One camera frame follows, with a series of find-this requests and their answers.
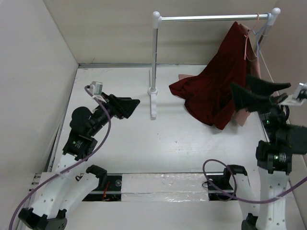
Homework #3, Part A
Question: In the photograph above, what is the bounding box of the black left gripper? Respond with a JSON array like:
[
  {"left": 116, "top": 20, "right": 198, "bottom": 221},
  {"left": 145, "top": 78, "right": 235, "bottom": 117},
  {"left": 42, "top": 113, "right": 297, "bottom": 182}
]
[{"left": 88, "top": 92, "right": 139, "bottom": 137}]

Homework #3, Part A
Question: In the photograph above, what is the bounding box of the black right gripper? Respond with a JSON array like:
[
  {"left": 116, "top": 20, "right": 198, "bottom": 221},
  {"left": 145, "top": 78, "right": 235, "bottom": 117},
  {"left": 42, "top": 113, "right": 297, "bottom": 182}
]
[{"left": 231, "top": 72, "right": 292, "bottom": 142}]

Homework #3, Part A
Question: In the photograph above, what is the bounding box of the dark red t shirt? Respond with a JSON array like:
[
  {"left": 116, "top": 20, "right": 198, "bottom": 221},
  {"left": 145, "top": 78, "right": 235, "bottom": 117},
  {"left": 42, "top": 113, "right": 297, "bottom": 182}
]
[{"left": 169, "top": 21, "right": 252, "bottom": 130}]

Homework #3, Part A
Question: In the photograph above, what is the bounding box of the pink wire hanger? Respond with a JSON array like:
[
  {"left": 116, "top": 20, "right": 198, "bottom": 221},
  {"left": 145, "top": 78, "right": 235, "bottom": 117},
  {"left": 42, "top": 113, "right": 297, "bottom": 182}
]
[{"left": 243, "top": 13, "right": 261, "bottom": 60}]

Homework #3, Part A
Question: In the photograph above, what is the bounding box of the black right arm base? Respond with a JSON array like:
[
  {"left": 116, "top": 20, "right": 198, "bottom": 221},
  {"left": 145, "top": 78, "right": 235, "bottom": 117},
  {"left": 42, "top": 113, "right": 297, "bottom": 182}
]
[{"left": 203, "top": 167, "right": 236, "bottom": 201}]

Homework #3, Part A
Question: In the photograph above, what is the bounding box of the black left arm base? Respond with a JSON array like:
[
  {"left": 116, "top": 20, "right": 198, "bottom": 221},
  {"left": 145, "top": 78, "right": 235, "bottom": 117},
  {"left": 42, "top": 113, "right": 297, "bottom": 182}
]
[{"left": 83, "top": 165, "right": 122, "bottom": 202}]

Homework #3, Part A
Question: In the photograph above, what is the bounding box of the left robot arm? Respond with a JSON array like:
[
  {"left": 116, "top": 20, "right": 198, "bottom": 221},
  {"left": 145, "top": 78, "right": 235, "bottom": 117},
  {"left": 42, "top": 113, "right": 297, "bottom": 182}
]
[{"left": 18, "top": 93, "right": 140, "bottom": 230}]

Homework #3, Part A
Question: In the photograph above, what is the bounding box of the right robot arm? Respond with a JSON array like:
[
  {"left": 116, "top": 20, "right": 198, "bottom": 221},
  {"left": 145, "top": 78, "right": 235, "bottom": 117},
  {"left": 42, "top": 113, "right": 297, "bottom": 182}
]
[{"left": 221, "top": 75, "right": 307, "bottom": 230}]

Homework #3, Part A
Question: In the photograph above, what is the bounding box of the pink printed t shirt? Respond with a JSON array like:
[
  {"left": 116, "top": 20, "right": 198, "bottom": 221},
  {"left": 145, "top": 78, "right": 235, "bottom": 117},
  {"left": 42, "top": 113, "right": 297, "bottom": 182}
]
[{"left": 177, "top": 23, "right": 262, "bottom": 127}]

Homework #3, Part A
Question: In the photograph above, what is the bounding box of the white metal clothes rack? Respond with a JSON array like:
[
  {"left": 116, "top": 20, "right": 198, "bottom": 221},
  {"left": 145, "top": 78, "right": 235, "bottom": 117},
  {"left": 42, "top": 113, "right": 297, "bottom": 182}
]
[{"left": 148, "top": 8, "right": 281, "bottom": 119}]

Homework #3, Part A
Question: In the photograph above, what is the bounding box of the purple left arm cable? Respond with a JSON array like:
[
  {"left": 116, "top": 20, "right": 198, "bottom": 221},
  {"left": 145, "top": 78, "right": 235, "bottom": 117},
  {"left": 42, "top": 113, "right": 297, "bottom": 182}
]
[{"left": 8, "top": 85, "right": 112, "bottom": 230}]

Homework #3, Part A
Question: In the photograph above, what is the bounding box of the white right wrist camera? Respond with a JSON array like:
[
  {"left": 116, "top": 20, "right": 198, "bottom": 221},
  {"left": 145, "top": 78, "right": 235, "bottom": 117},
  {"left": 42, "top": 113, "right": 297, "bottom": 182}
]
[{"left": 280, "top": 83, "right": 307, "bottom": 106}]

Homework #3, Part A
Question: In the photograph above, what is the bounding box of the blue wire hanger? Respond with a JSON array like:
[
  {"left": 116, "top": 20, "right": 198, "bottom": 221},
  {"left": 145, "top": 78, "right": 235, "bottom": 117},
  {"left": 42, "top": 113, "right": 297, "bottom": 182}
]
[{"left": 253, "top": 13, "right": 273, "bottom": 58}]

